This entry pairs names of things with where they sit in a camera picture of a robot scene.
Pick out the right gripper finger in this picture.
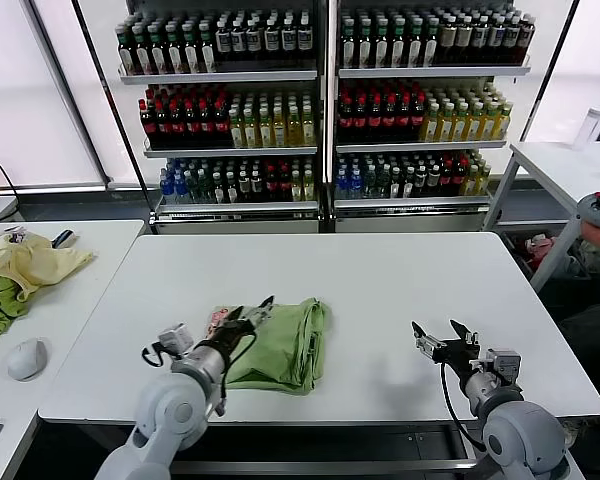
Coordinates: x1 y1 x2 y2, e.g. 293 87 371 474
449 319 480 346
412 322 441 361

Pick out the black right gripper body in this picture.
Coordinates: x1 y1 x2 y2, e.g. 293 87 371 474
437 339 481 376

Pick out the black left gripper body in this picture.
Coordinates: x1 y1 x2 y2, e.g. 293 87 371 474
203 319 256 357

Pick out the light green polo shirt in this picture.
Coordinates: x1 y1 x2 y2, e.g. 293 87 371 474
207 297 331 396

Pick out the grey remote controller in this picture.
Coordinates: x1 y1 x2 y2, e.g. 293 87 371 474
577 191 600 231

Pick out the pink garment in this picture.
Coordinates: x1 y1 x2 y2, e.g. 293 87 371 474
524 235 559 269

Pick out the dark trouser leg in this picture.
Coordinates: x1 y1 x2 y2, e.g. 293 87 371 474
559 297 600 426

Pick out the beige sneaker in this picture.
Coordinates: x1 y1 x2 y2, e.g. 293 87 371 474
562 419 591 449

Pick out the grey green garment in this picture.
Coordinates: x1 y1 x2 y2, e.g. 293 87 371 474
577 234 600 274

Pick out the white side table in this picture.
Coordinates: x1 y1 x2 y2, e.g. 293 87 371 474
482 141 600 296

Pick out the white computer mouse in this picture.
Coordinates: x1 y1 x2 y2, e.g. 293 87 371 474
7 337 51 382

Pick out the pale yellow garment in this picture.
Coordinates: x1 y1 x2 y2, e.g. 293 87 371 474
0 233 96 302

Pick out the lime green garment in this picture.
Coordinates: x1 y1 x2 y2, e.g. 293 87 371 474
0 277 31 350

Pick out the clear plastic tumbler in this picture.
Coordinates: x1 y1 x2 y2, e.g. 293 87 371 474
572 107 600 151

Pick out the metal beverage shelf rack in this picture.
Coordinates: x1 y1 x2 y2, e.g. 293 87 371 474
328 0 532 233
113 0 330 235

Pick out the green cap dark tea bottle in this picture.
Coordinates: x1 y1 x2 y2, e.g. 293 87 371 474
405 20 423 68
182 25 200 75
355 20 373 68
149 25 167 75
198 25 216 75
132 25 150 75
389 20 407 68
338 20 356 68
116 25 134 75
372 20 390 68
421 20 439 68
165 25 183 75

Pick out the white cap dark drink bottle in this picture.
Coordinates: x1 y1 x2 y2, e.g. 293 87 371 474
279 18 297 63
245 18 263 63
213 18 231 63
295 18 313 63
229 18 247 63
262 18 280 63

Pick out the beige label drink bottle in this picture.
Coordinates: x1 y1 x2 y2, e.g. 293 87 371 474
438 18 456 66
454 18 472 66

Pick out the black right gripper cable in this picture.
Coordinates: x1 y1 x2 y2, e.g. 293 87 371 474
439 362 486 451

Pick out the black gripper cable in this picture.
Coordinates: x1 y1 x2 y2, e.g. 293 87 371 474
439 362 486 451
214 329 259 419

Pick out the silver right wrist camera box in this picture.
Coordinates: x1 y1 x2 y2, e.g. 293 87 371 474
482 348 524 389

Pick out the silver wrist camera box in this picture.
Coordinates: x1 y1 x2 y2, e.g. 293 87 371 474
140 323 194 369
482 348 524 389

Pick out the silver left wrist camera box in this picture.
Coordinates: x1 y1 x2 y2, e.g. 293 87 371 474
140 323 194 369

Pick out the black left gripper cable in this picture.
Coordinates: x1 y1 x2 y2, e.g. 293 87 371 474
214 329 259 419

